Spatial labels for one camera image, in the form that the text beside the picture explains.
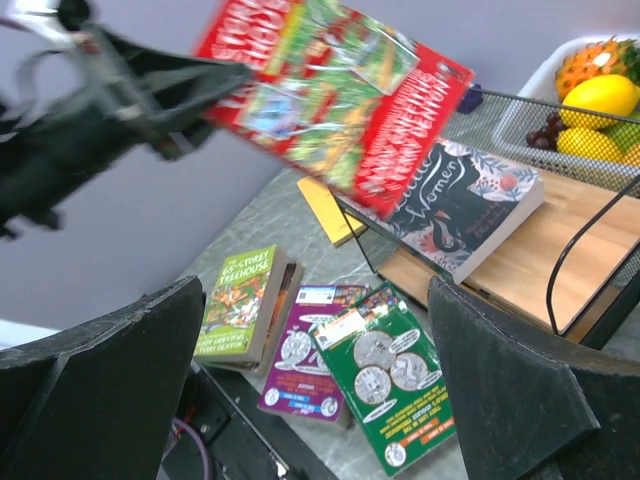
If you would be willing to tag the white plastic fruit basket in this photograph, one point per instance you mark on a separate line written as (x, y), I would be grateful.
(539, 96)

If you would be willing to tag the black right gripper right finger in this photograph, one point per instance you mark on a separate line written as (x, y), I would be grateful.
(529, 404)

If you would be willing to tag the orange toy pineapple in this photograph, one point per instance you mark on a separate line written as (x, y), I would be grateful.
(612, 56)

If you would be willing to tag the purple rectangular box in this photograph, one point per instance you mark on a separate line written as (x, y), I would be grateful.
(471, 100)

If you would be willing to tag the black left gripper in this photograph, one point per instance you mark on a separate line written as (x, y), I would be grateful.
(132, 95)

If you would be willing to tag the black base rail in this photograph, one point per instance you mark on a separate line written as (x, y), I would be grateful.
(221, 434)

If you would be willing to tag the green back-cover Treehouse book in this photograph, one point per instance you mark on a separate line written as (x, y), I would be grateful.
(389, 373)

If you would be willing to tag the purple back-cover Treehouse book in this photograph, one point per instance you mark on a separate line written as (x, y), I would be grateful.
(298, 383)

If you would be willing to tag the yellow orange toy fruit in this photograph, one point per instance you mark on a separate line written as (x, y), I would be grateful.
(594, 103)

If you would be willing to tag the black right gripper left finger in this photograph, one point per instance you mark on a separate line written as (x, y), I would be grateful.
(96, 401)

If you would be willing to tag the red 13-Storey Treehouse book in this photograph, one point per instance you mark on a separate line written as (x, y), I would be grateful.
(336, 94)

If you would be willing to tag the black wire wooden shelf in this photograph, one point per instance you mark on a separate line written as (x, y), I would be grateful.
(572, 267)

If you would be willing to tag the dark toy grapes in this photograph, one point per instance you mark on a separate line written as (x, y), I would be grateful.
(546, 137)

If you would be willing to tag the yellow toy lemon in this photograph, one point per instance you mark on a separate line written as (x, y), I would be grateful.
(592, 144)

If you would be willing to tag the Little Women floral book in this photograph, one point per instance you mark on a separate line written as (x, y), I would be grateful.
(462, 204)

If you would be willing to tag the green toy apple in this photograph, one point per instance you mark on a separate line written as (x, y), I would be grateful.
(625, 134)

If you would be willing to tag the green 65-Storey Treehouse book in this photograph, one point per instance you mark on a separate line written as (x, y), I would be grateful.
(240, 306)

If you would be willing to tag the yellow thin book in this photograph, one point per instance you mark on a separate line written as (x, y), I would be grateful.
(338, 227)

